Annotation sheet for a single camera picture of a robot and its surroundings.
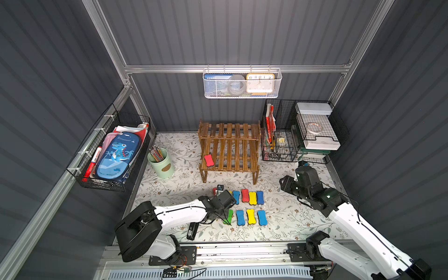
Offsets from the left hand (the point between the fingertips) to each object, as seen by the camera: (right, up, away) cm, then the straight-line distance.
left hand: (224, 212), depth 84 cm
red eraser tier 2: (-6, +9, +7) cm, 13 cm away
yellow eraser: (+15, +6, +5) cm, 17 cm away
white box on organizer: (+49, +52, +18) cm, 74 cm away
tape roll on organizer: (+50, +42, +11) cm, 66 cm away
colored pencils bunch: (-36, +29, +5) cm, 46 cm away
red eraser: (+11, +6, +6) cm, 14 cm away
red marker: (-49, +23, -21) cm, 58 cm away
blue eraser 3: (+18, -2, -2) cm, 19 cm away
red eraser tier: (-8, +25, +2) cm, 26 cm away
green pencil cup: (-32, +20, +7) cm, 39 cm away
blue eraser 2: (+8, -2, -1) cm, 8 cm away
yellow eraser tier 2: (+13, -1, -1) cm, 13 cm away
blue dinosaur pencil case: (-39, +29, -20) cm, 53 cm away
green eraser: (+3, -2, -2) cm, 4 cm away
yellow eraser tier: (+3, +8, +7) cm, 11 cm away
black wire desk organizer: (+37, +51, +34) cm, 72 cm away
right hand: (+28, +17, -6) cm, 33 cm away
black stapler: (-14, -6, -7) cm, 17 cm away
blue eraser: (+18, +6, +5) cm, 20 cm away
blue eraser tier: (+6, +6, +6) cm, 11 cm away
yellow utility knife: (+31, +33, +28) cm, 53 cm away
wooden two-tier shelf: (+3, +32, +9) cm, 33 cm away
